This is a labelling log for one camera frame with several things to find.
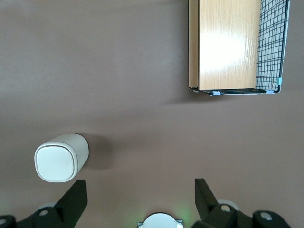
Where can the brown table cover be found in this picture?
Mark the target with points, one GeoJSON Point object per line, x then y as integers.
{"type": "Point", "coordinates": [118, 83]}

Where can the light wooden shelf box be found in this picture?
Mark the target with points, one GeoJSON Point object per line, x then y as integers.
{"type": "Point", "coordinates": [225, 47]}

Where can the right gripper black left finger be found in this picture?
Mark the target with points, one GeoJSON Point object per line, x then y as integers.
{"type": "Point", "coordinates": [71, 204]}

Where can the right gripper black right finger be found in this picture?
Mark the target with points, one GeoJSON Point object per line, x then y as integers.
{"type": "Point", "coordinates": [206, 209]}

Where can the white trash can with lid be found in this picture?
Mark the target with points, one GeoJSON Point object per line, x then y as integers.
{"type": "Point", "coordinates": [57, 161]}

